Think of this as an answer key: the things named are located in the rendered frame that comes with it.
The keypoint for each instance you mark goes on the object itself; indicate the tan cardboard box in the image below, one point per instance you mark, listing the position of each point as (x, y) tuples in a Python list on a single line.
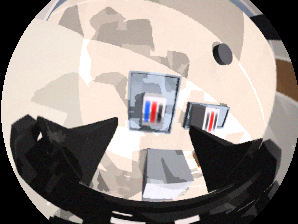
[(195, 159)]

